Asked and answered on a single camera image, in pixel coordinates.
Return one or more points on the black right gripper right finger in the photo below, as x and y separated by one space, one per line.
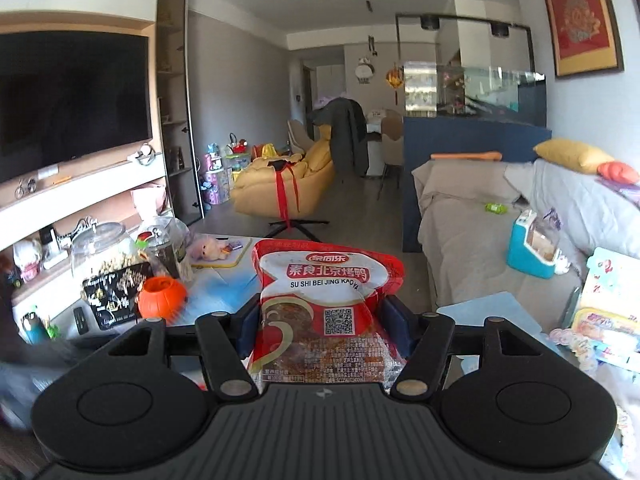
423 341

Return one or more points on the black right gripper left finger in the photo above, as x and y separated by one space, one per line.
225 341

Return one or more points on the blue cabinet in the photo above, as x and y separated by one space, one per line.
460 157

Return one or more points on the glass fish tank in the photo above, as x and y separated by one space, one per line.
493 93

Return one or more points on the black plum snack box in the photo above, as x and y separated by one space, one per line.
113 296

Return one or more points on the yellow armchair with red ribbon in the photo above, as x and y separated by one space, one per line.
287 187

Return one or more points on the pink plush toy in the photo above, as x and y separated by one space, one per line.
207 248

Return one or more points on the red roast duck snack bag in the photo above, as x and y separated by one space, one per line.
321 314

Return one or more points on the blue toy case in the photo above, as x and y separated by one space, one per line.
534 245

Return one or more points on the glass jar with lid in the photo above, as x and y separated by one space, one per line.
103 248

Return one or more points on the black television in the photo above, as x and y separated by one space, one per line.
69 94

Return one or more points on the dark coat on rack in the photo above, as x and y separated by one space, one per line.
348 139

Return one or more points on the light blue book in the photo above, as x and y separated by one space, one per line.
502 305

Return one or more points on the yellow cushion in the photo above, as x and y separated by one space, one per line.
573 155

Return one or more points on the red framed wall picture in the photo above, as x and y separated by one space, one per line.
585 37

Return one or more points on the teal water bottle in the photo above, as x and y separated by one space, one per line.
35 330

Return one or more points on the orange pumpkin bucket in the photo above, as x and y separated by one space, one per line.
162 297

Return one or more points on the beige grey sofa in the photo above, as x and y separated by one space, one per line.
465 241

